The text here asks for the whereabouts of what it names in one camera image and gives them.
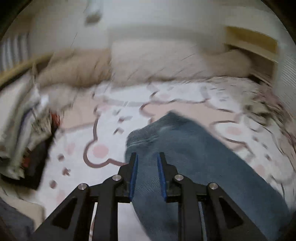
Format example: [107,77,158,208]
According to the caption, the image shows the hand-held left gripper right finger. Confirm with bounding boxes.
[157,152,266,241]

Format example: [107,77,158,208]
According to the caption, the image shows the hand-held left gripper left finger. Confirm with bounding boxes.
[32,152,139,241]

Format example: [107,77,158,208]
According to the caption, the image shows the blue denim jeans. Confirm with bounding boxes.
[125,111,292,241]

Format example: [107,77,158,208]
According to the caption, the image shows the dark folded clothes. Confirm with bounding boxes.
[1,111,62,190]

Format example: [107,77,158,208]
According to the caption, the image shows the stack of folded light clothes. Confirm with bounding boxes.
[0,70,56,180]

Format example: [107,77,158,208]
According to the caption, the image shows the printed bear blanket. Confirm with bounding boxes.
[0,75,296,241]

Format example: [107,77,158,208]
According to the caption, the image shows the small textured beige cushion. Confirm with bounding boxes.
[40,82,80,112]

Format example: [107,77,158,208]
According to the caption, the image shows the beige textured pillow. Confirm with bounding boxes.
[109,38,208,87]

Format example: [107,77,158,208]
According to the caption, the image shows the black and white printed garment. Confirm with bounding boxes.
[243,93,285,121]

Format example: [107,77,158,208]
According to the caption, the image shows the tan pillow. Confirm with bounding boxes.
[35,47,253,90]

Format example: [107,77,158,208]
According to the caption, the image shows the grey folded cloth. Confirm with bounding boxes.
[0,197,35,241]

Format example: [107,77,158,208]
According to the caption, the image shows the white slatted shutter door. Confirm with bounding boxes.
[273,35,296,112]

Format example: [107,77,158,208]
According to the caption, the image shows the grey curtain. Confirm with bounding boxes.
[0,32,30,75]

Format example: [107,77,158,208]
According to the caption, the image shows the wooden bedside rail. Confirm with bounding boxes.
[0,52,55,91]

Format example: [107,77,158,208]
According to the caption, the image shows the wooden wall shelf niche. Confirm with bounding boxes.
[224,25,280,81]

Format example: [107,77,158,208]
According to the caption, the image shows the white wall-mounted device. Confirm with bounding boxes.
[83,0,104,25]

